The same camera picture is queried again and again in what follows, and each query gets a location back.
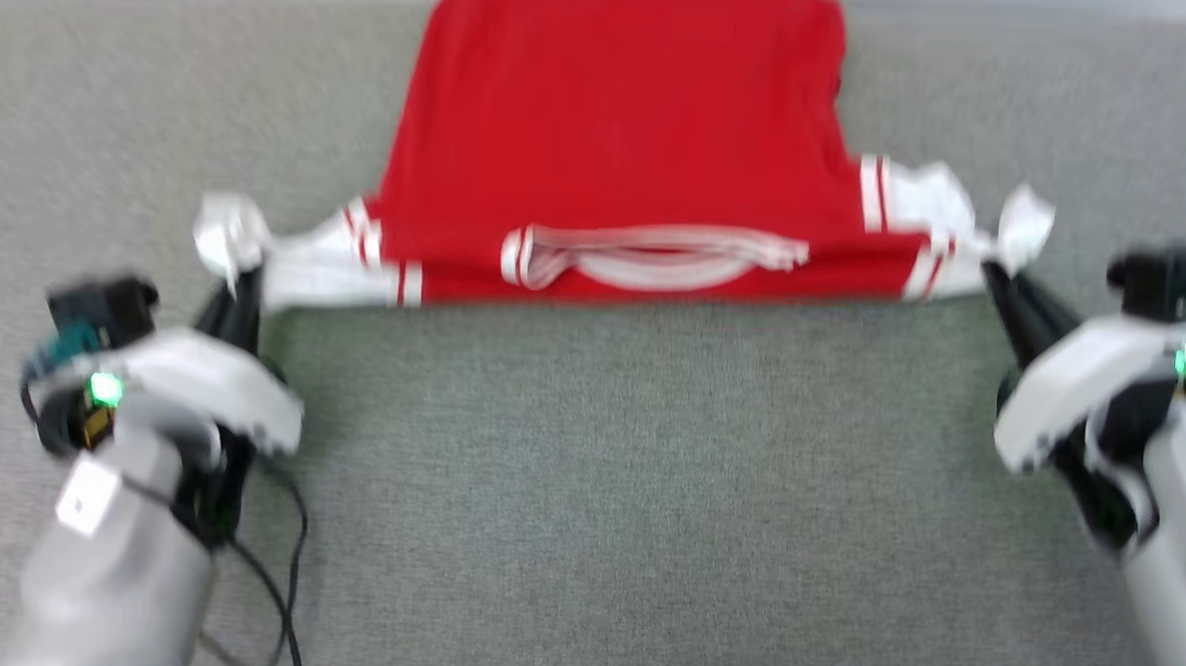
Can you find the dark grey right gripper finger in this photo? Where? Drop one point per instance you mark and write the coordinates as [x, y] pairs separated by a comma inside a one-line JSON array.
[[1019, 317]]

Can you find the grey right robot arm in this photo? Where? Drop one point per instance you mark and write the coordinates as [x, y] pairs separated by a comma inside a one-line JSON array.
[[1183, 579]]

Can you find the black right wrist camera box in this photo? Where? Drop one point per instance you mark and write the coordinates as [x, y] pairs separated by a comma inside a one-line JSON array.
[[1151, 277]]

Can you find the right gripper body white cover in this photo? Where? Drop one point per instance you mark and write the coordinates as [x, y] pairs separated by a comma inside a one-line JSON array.
[[1071, 384]]

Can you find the red jersey with number 23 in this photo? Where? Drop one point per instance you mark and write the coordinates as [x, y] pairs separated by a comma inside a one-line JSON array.
[[622, 124]]

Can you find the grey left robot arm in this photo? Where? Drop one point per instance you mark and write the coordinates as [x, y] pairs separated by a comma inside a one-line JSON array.
[[112, 572]]

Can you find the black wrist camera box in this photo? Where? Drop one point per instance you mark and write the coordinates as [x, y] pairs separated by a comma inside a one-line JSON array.
[[109, 304], [1151, 277]]

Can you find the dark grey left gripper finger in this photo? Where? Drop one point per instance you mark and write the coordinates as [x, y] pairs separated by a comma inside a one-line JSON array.
[[242, 313]]

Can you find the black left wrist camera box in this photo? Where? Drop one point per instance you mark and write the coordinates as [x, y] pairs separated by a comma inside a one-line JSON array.
[[109, 304]]

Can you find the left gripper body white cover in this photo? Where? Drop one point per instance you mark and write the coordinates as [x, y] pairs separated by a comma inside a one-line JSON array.
[[201, 371]]

